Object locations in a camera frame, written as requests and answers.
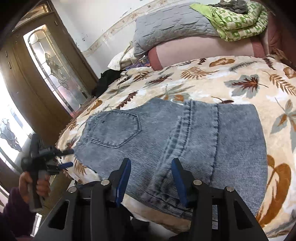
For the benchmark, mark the green patterned folded blanket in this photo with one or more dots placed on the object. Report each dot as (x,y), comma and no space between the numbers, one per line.
(232,26)

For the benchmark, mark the grey quilted pillow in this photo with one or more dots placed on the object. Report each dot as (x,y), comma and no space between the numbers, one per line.
(170,23)

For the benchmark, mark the wooden door with glass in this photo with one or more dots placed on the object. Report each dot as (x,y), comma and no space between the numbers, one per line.
(46,76)

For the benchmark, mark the dark grey cloth on blanket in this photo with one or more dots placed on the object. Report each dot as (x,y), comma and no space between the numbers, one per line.
(239,6)

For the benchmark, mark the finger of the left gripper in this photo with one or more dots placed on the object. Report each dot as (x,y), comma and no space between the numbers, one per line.
(67,152)
(64,165)

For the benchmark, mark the blue denim pants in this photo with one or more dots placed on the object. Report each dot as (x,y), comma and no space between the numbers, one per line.
(220,144)

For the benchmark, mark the black cloth on sofa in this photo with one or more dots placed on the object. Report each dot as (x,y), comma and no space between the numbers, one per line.
(106,79)

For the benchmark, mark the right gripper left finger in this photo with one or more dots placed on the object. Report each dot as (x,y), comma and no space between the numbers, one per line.
(119,180)

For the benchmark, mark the dark purple sleeve forearm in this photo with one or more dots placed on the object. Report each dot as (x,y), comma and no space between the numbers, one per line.
(17,220)

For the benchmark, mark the white cream cloth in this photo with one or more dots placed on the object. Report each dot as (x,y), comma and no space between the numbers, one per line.
(124,58)

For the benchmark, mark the leaf pattern fleece blanket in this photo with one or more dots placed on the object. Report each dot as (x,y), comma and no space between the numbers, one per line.
(266,83)

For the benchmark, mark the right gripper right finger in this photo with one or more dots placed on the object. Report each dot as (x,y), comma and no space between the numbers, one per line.
(184,183)

